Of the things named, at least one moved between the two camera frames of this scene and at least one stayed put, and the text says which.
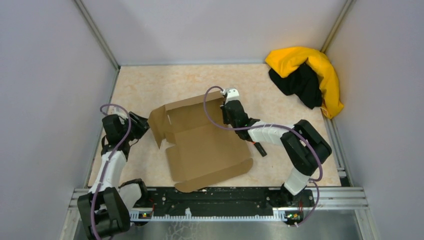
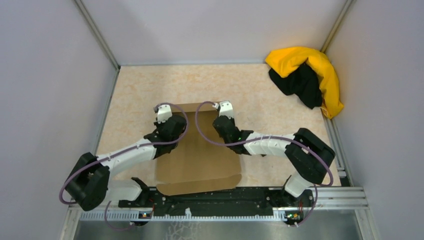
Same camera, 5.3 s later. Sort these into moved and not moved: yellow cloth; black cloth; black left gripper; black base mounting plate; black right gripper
Moved: black right gripper; black left gripper
Not moved: yellow cloth; black base mounting plate; black cloth
